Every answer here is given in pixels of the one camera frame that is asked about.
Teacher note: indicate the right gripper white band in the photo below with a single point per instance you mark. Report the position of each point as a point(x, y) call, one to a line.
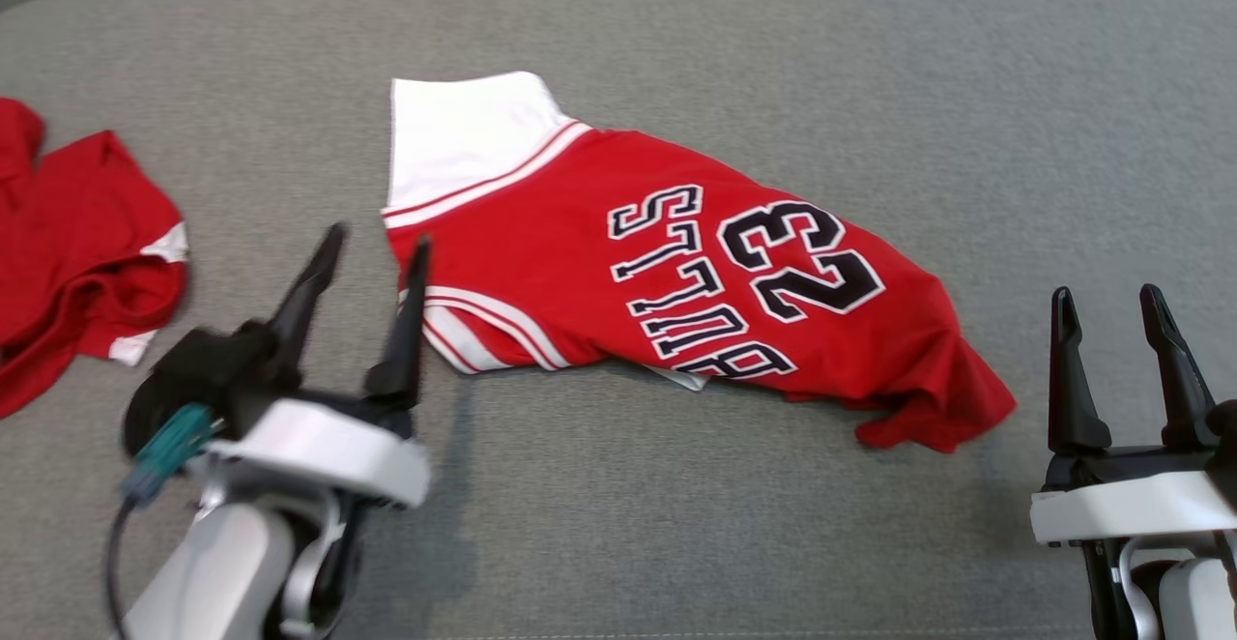
point(1131, 505)

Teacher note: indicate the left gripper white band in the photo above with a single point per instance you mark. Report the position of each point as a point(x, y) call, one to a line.
point(319, 451)

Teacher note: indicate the red jersey with number 23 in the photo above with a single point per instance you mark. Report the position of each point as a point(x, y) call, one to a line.
point(580, 234)

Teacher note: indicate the red shorts with white stripes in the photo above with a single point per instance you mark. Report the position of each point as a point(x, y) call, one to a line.
point(77, 244)

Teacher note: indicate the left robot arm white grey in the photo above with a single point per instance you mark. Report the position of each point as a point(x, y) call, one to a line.
point(222, 572)

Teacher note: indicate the teal connector on left gripper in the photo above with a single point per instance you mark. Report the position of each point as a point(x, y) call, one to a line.
point(169, 447)

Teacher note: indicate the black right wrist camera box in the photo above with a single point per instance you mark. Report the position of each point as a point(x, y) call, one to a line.
point(1225, 447)

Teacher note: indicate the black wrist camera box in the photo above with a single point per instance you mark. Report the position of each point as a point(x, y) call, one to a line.
point(208, 364)
point(1225, 447)

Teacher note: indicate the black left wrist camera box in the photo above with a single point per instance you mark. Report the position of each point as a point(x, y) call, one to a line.
point(208, 364)

